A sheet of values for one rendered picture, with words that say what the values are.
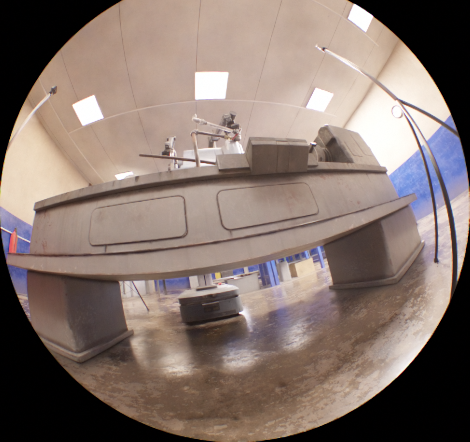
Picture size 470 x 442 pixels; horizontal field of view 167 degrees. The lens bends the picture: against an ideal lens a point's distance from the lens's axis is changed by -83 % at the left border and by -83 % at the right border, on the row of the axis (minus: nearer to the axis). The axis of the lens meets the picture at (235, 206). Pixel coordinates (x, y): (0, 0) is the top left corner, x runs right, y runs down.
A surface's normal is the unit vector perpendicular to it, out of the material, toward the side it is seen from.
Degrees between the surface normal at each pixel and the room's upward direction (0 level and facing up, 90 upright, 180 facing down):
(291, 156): 141
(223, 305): 90
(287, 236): 90
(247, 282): 90
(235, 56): 180
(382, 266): 90
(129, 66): 180
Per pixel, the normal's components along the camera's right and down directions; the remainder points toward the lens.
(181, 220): 0.14, -0.42
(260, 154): 0.25, 0.43
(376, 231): -0.97, 0.13
